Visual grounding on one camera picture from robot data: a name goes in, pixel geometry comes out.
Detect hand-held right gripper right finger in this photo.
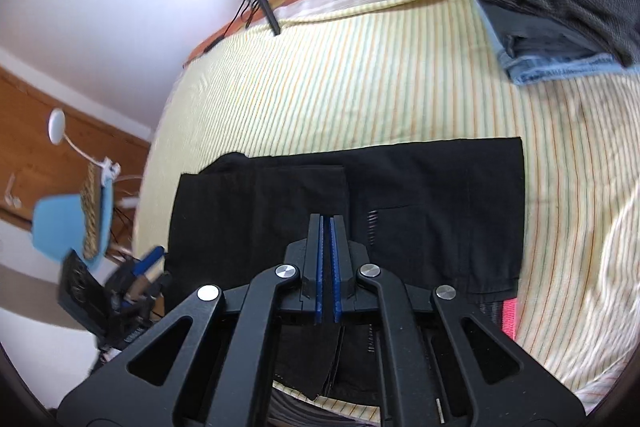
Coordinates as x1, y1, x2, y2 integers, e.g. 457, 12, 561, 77
327, 214, 586, 427

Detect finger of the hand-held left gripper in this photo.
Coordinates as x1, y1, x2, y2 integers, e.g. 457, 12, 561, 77
132, 246, 166, 280

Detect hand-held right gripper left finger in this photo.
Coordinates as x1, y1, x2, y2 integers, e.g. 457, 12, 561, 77
56, 213, 327, 427

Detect black pants with pink trim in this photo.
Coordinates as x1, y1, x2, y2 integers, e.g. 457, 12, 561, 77
167, 137, 526, 400

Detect folded dark grey pants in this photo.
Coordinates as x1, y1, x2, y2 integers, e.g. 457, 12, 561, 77
470, 0, 611, 62

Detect woven straw mat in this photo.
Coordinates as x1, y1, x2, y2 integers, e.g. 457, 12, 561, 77
80, 162, 108, 260

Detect light blue chair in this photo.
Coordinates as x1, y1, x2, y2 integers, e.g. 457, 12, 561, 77
32, 184, 116, 268

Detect yellow striped sheet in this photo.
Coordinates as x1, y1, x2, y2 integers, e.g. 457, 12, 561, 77
132, 0, 640, 423

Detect white cable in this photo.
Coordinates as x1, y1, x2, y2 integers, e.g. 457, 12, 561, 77
5, 174, 23, 208

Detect black power cable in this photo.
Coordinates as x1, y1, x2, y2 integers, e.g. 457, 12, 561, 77
202, 0, 261, 55

